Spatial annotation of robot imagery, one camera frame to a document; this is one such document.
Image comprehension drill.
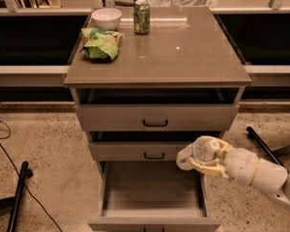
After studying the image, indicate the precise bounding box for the bottom grey drawer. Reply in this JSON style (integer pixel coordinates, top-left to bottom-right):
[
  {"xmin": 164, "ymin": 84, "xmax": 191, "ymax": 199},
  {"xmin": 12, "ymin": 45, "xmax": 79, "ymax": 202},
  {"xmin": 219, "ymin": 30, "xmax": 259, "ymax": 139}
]
[{"xmin": 89, "ymin": 161, "xmax": 220, "ymax": 232}]

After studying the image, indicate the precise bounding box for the black stand leg right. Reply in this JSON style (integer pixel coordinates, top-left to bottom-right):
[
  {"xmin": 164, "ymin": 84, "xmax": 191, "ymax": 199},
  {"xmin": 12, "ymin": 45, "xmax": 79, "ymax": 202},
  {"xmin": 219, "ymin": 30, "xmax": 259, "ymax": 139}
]
[{"xmin": 246, "ymin": 127, "xmax": 290, "ymax": 166}]

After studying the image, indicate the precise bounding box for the black stand leg left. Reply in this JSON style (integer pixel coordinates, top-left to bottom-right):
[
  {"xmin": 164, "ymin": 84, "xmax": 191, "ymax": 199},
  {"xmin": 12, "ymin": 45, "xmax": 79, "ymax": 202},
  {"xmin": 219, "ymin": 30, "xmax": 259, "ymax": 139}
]
[{"xmin": 0, "ymin": 161, "xmax": 33, "ymax": 232}]

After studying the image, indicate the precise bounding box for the green chip bag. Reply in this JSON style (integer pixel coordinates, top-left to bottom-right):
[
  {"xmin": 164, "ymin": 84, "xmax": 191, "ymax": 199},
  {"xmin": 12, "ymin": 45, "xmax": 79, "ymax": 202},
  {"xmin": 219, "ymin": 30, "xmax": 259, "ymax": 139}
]
[{"xmin": 81, "ymin": 28, "xmax": 123, "ymax": 60}]

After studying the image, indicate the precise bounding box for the middle grey drawer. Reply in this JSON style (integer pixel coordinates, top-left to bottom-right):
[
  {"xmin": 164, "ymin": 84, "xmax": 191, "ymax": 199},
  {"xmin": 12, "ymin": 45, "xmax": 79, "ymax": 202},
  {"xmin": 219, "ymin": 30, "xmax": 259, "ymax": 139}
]
[{"xmin": 89, "ymin": 131, "xmax": 220, "ymax": 161}]

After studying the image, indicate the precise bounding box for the grey drawer cabinet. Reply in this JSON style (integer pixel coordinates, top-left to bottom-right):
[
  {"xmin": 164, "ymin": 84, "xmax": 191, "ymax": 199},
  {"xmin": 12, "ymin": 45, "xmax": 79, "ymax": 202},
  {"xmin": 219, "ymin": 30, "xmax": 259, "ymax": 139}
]
[{"xmin": 63, "ymin": 5, "xmax": 252, "ymax": 166}]

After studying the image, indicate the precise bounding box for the top grey drawer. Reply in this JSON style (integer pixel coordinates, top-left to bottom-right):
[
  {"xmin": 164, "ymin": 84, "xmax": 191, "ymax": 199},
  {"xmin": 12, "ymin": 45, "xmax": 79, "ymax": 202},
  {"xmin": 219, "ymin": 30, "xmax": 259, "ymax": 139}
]
[{"xmin": 76, "ymin": 88, "xmax": 239, "ymax": 131}]

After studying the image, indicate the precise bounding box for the clear plastic water bottle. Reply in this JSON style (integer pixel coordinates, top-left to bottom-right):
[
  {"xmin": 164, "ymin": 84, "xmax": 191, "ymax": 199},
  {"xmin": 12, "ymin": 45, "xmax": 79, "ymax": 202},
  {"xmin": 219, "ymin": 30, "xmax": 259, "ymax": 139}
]
[{"xmin": 176, "ymin": 136, "xmax": 220, "ymax": 171}]

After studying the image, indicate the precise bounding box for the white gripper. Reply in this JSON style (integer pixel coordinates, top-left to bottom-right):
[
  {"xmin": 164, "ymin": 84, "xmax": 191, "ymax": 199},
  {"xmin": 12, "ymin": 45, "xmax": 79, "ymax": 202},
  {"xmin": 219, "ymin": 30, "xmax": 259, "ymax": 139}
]
[{"xmin": 189, "ymin": 136, "xmax": 259, "ymax": 186}]

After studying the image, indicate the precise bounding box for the black floor cable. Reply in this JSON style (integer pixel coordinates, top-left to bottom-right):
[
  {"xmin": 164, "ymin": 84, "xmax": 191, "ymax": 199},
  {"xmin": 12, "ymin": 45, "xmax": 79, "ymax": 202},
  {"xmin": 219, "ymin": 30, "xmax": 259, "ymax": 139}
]
[{"xmin": 0, "ymin": 114, "xmax": 64, "ymax": 232}]

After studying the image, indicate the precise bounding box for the green soda can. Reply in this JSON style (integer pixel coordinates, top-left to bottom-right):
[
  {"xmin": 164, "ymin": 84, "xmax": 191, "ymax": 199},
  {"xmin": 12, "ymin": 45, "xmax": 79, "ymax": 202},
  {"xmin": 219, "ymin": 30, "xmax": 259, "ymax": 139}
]
[{"xmin": 133, "ymin": 0, "xmax": 150, "ymax": 35}]

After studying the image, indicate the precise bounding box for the black drawer handle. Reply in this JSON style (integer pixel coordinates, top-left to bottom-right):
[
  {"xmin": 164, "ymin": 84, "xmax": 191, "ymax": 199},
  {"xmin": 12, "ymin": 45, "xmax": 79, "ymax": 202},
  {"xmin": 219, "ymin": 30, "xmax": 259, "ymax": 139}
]
[
  {"xmin": 143, "ymin": 153, "xmax": 165, "ymax": 160},
  {"xmin": 142, "ymin": 119, "xmax": 168, "ymax": 128}
]

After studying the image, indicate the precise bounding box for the grey drawer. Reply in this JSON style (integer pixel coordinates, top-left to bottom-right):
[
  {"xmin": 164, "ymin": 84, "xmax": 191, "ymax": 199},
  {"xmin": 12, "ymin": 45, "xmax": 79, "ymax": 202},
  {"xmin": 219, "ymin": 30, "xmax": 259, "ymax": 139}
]
[
  {"xmin": 89, "ymin": 161, "xmax": 220, "ymax": 232},
  {"xmin": 89, "ymin": 131, "xmax": 220, "ymax": 161},
  {"xmin": 76, "ymin": 88, "xmax": 239, "ymax": 131}
]

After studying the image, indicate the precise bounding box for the white bowl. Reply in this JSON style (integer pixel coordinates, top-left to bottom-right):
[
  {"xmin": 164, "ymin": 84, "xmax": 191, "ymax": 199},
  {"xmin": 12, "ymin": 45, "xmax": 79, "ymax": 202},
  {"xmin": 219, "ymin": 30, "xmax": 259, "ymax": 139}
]
[{"xmin": 92, "ymin": 8, "xmax": 122, "ymax": 30}]

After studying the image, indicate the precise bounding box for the black middle drawer handle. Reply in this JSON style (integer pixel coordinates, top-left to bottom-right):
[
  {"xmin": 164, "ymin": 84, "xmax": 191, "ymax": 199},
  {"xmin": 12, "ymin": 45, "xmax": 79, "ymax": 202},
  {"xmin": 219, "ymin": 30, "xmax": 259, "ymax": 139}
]
[{"xmin": 143, "ymin": 153, "xmax": 165, "ymax": 160}]

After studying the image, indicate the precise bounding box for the black stand leg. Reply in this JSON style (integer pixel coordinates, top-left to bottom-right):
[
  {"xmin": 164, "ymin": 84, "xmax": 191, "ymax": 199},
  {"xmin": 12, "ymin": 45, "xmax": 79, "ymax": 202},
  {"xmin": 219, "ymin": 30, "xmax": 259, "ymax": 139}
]
[
  {"xmin": 246, "ymin": 127, "xmax": 290, "ymax": 166},
  {"xmin": 0, "ymin": 161, "xmax": 33, "ymax": 232}
]

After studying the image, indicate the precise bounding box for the black top drawer handle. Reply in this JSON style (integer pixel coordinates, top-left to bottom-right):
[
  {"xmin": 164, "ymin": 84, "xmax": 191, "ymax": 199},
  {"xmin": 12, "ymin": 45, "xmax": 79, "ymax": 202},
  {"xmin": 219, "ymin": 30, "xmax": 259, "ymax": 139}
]
[{"xmin": 142, "ymin": 119, "xmax": 168, "ymax": 128}]

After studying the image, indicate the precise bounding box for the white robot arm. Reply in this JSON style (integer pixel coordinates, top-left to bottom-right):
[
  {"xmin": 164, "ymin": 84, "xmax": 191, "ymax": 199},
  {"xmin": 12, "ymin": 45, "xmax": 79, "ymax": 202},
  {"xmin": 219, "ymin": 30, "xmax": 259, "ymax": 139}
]
[{"xmin": 188, "ymin": 136, "xmax": 290, "ymax": 209}]

